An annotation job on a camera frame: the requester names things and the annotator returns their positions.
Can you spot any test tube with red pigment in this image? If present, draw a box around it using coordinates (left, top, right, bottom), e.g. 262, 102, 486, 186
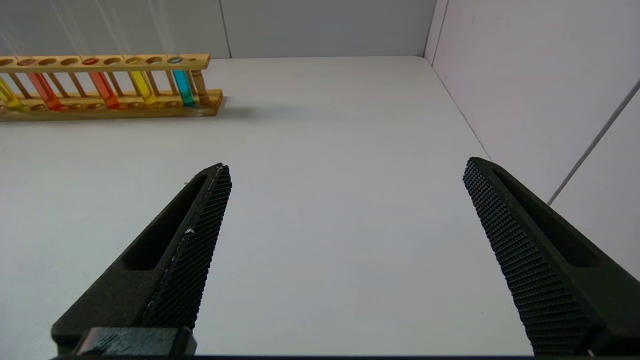
50, 0, 122, 110
0, 25, 65, 112

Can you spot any test tube with blue pigment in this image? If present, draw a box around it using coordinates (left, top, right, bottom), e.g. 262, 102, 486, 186
149, 0, 197, 108

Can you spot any test tube with yellow pigment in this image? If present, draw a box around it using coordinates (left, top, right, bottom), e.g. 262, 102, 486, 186
0, 75, 24, 112
97, 0, 157, 106

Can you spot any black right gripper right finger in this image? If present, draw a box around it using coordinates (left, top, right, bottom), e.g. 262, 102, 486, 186
462, 156, 640, 357

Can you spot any wooden test tube rack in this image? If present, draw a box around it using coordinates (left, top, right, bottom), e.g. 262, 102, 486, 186
0, 53, 224, 122

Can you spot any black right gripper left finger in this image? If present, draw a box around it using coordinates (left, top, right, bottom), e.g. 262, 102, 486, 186
51, 163, 233, 357

